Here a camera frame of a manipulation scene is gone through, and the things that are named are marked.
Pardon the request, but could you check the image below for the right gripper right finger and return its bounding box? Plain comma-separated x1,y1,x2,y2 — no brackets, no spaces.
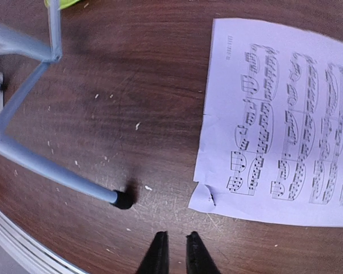
186,231,221,274

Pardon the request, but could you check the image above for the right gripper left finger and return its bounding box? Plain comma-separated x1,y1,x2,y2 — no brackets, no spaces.
136,231,169,274

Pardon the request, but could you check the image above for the purple sheet music page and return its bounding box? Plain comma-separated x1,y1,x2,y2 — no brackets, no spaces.
189,18,343,227

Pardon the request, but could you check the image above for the white music stand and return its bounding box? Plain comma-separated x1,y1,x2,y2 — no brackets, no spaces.
0,1,136,209

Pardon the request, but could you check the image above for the green plastic plate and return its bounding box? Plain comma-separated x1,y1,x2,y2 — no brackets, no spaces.
44,0,80,10

